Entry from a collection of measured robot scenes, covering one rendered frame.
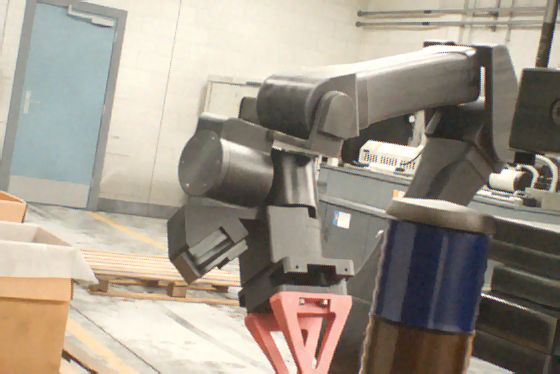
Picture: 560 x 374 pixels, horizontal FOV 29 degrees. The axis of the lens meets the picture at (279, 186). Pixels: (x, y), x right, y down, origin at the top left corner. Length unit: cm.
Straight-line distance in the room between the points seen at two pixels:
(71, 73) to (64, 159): 92
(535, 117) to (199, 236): 34
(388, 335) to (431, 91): 70
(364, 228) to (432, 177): 790
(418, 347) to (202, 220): 53
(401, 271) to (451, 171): 73
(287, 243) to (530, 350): 35
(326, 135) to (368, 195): 808
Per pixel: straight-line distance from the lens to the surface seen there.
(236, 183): 89
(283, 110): 94
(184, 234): 88
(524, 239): 65
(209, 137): 89
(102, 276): 687
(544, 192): 771
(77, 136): 1183
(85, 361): 455
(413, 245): 37
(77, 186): 1188
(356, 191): 917
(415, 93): 104
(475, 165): 111
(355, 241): 909
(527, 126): 65
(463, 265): 37
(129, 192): 1210
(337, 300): 90
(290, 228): 90
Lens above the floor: 121
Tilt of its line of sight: 3 degrees down
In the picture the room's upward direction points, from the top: 10 degrees clockwise
